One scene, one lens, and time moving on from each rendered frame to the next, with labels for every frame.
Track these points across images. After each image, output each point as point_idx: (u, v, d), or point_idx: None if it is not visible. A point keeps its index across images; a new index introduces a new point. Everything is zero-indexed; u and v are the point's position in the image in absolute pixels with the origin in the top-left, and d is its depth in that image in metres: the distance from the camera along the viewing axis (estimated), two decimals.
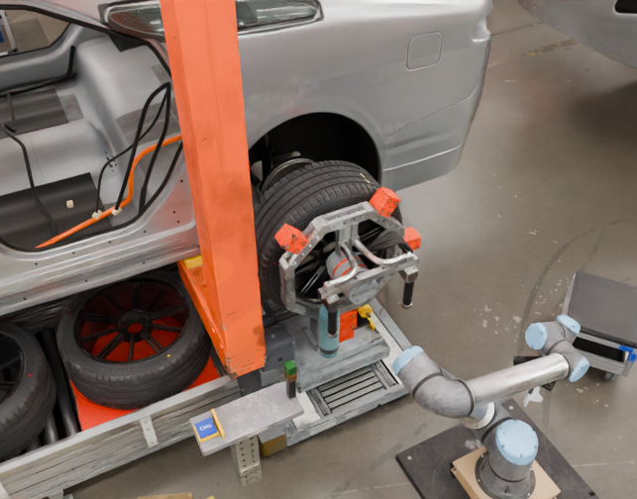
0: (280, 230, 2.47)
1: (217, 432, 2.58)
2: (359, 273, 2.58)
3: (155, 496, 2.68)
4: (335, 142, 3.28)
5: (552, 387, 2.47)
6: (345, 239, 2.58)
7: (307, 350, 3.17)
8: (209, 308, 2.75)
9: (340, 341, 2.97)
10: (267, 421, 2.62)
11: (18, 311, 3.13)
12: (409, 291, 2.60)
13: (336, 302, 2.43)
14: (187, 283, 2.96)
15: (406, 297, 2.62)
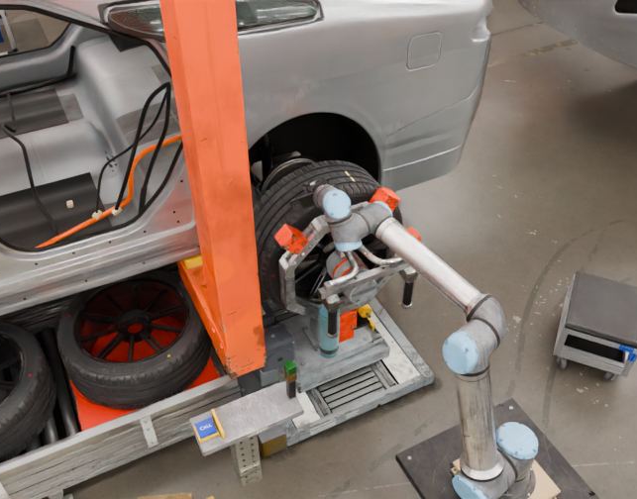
0: (280, 230, 2.47)
1: (217, 432, 2.58)
2: (359, 273, 2.58)
3: (155, 496, 2.68)
4: (335, 142, 3.28)
5: None
6: None
7: (307, 350, 3.17)
8: (209, 308, 2.75)
9: (340, 341, 2.97)
10: (267, 421, 2.62)
11: (18, 311, 3.13)
12: (409, 291, 2.60)
13: (336, 302, 2.43)
14: (187, 283, 2.96)
15: (406, 297, 2.62)
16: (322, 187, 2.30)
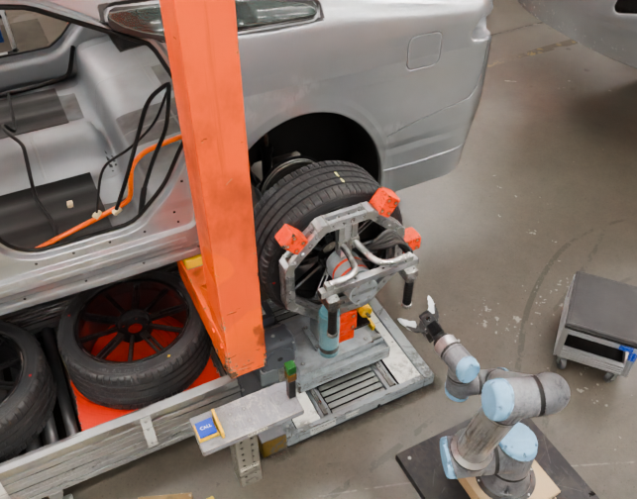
0: (280, 230, 2.47)
1: (217, 432, 2.58)
2: (359, 273, 2.58)
3: (155, 496, 2.68)
4: (335, 142, 3.28)
5: (424, 337, 2.56)
6: (345, 239, 2.58)
7: (307, 350, 3.17)
8: (209, 308, 2.75)
9: (340, 341, 2.97)
10: (267, 421, 2.62)
11: (18, 311, 3.13)
12: (409, 291, 2.60)
13: (336, 302, 2.43)
14: (187, 283, 2.96)
15: (406, 297, 2.62)
16: (459, 342, 2.43)
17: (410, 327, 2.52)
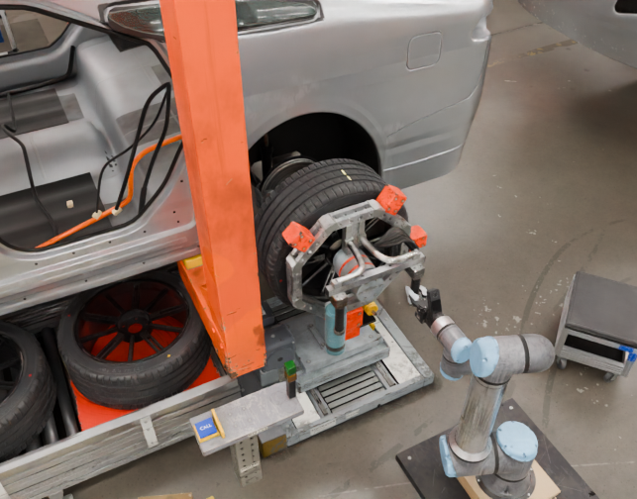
0: (287, 228, 2.48)
1: (217, 432, 2.58)
2: (366, 271, 2.59)
3: (155, 496, 2.68)
4: (335, 142, 3.28)
5: (416, 317, 2.61)
6: (352, 237, 2.59)
7: (313, 349, 3.18)
8: (209, 308, 2.75)
9: (346, 339, 2.98)
10: (267, 421, 2.62)
11: (18, 311, 3.13)
12: (416, 289, 2.61)
13: (344, 299, 2.44)
14: (187, 283, 2.96)
15: None
16: None
17: (411, 297, 2.59)
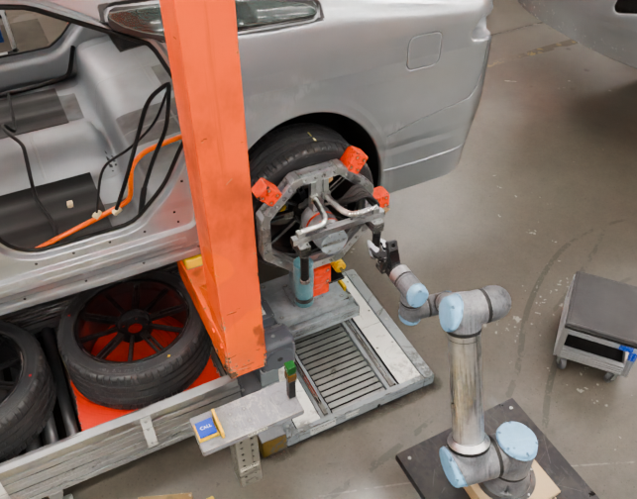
0: (257, 183, 2.68)
1: (217, 432, 2.58)
2: None
3: (155, 496, 2.68)
4: None
5: (377, 268, 2.81)
6: (317, 193, 2.79)
7: (286, 306, 3.38)
8: (209, 308, 2.75)
9: (316, 294, 3.18)
10: (267, 421, 2.62)
11: (18, 311, 3.13)
12: (376, 242, 2.81)
13: (307, 249, 2.64)
14: (187, 283, 2.96)
15: None
16: None
17: (372, 249, 2.79)
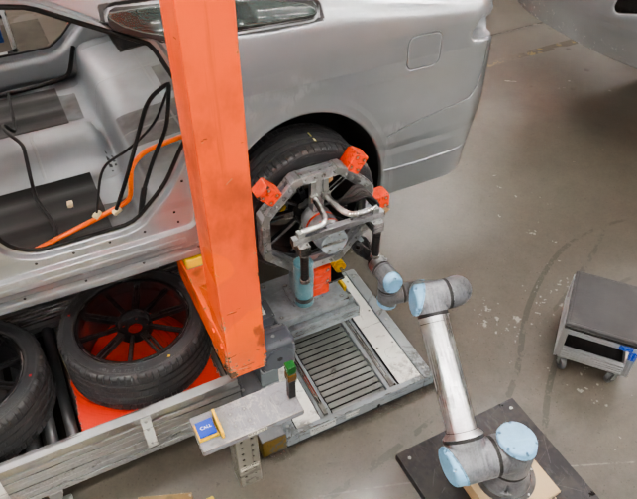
0: (257, 183, 2.68)
1: (217, 432, 2.58)
2: None
3: (155, 496, 2.68)
4: None
5: None
6: (317, 193, 2.79)
7: (286, 306, 3.38)
8: (209, 308, 2.75)
9: (316, 294, 3.18)
10: (267, 421, 2.62)
11: (18, 311, 3.13)
12: (376, 242, 2.81)
13: (307, 249, 2.64)
14: (187, 283, 2.96)
15: (374, 248, 2.83)
16: (386, 260, 3.01)
17: None
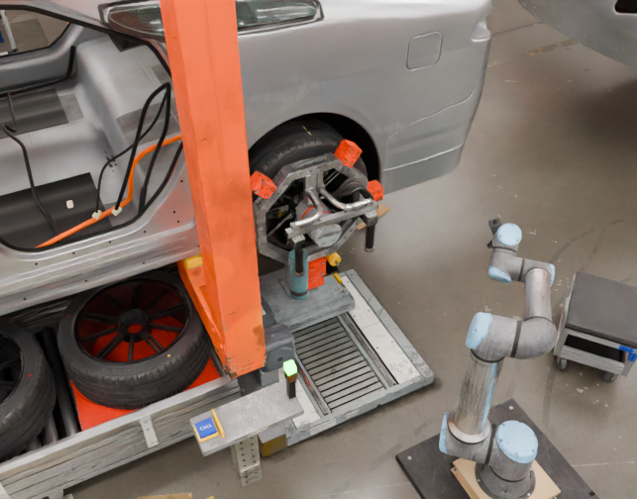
0: (252, 176, 2.72)
1: (217, 432, 2.58)
2: None
3: (155, 496, 2.68)
4: None
5: None
6: (312, 186, 2.82)
7: (282, 299, 3.41)
8: (209, 308, 2.75)
9: (311, 287, 3.22)
10: (267, 421, 2.62)
11: (18, 311, 3.13)
12: (371, 235, 2.84)
13: (301, 241, 2.67)
14: (187, 283, 2.96)
15: (368, 241, 2.87)
16: None
17: None
